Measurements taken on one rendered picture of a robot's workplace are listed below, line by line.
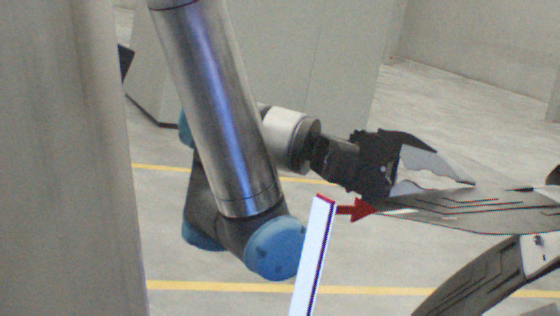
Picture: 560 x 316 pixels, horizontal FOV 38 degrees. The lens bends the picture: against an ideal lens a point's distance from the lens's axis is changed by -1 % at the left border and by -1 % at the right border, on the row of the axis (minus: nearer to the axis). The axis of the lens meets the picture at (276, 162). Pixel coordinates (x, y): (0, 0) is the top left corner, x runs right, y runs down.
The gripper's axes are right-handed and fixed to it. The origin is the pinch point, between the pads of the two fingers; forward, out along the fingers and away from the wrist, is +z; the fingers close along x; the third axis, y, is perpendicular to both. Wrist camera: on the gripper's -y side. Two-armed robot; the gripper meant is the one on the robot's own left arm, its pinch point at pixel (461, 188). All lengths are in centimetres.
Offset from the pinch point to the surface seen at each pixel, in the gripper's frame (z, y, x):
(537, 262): 10.3, 10.8, 7.4
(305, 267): -9.6, -23.5, 8.2
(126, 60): -52, 14, -4
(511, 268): 7.5, 12.3, 9.3
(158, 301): -124, 209, 97
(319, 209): -9.5, -24.2, 2.7
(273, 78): -225, 582, 3
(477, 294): 4.3, 12.8, 13.8
